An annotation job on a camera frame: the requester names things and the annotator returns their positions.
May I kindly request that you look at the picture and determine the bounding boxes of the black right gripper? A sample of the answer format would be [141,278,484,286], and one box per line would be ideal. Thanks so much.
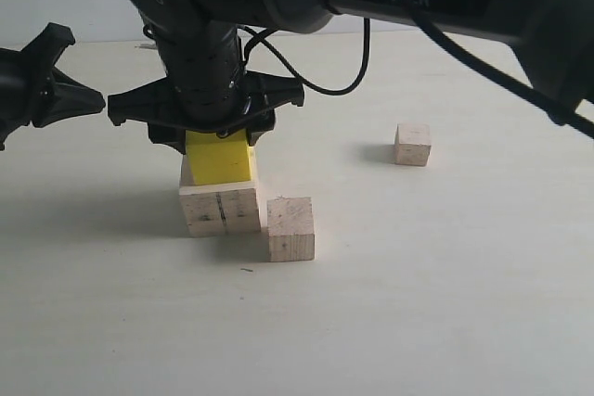
[108,21,304,154]

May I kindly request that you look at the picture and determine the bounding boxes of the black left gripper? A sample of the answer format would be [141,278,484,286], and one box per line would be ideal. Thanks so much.
[1,22,104,151]

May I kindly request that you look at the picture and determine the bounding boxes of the yellow wooden cube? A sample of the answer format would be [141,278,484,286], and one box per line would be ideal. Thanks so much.
[186,130,254,185]

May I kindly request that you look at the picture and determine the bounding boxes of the large plain wooden cube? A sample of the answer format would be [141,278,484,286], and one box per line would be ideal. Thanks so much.
[178,147,263,239]

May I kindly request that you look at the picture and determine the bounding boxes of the medium plain wooden cube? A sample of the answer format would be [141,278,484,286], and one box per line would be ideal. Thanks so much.
[266,198,316,262]

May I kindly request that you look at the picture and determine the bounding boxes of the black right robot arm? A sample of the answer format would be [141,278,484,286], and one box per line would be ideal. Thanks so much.
[108,0,593,150]

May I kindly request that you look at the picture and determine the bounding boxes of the small plain wooden cube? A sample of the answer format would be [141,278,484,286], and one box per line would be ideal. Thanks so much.
[394,123,432,167]

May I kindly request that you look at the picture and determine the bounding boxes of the black cable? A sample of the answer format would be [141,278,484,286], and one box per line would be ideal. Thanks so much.
[141,0,594,140]

